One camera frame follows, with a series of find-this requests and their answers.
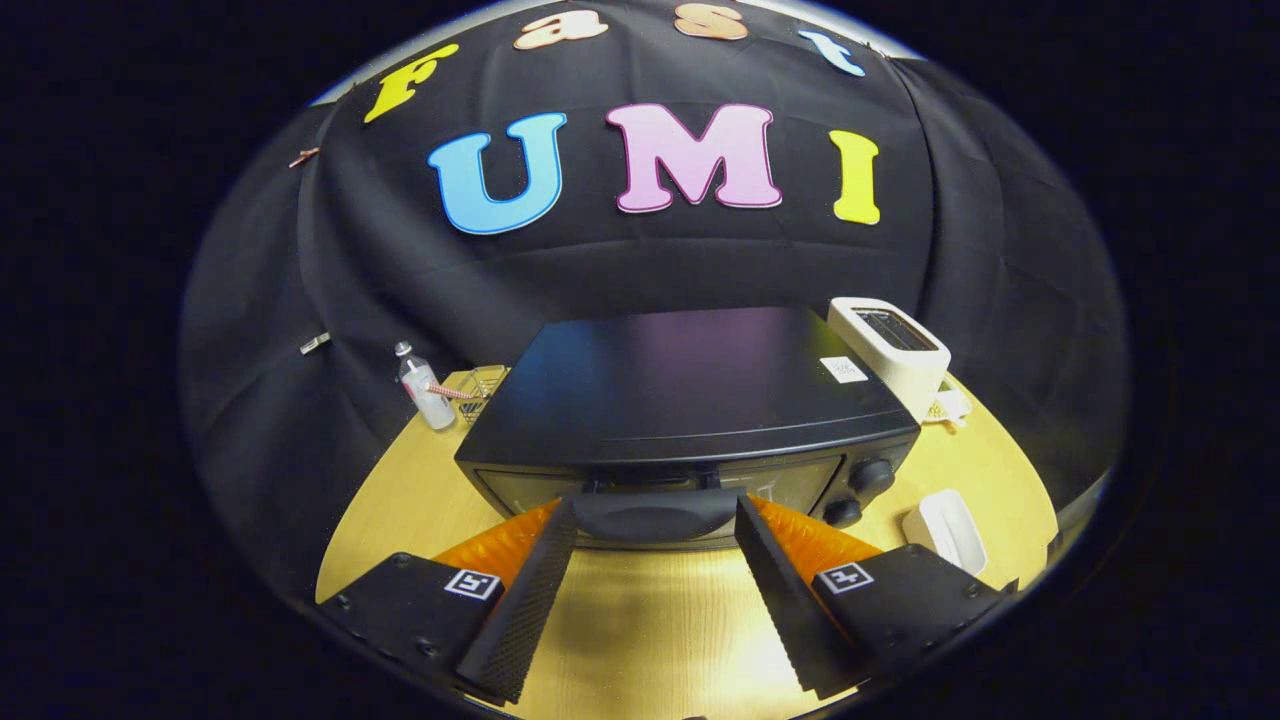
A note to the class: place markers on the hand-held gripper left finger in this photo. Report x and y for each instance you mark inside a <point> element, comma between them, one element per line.
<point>530,610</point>

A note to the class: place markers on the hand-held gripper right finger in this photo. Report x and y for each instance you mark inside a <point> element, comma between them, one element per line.
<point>790,610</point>

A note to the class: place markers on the black toaster oven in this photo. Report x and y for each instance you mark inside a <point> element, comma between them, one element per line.
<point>680,390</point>

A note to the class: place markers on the white toaster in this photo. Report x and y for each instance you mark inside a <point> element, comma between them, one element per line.
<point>905,375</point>

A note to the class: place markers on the white rectangular dish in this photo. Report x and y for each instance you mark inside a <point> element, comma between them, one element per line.
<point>950,530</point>

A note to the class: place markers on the pink striped straw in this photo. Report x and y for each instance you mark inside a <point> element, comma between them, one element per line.
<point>450,391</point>

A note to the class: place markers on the clear plastic bottle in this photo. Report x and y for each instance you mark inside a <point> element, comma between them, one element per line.
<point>425,395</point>

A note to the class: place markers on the white divided bean dish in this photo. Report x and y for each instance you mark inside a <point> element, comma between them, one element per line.
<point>955,405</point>

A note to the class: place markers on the silver clip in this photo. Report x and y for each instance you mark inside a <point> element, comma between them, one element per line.
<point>315,343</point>

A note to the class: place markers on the black backdrop cloth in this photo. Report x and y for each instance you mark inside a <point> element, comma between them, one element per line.
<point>600,260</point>

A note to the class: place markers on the red clip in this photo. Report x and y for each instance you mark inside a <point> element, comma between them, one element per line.
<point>304,157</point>

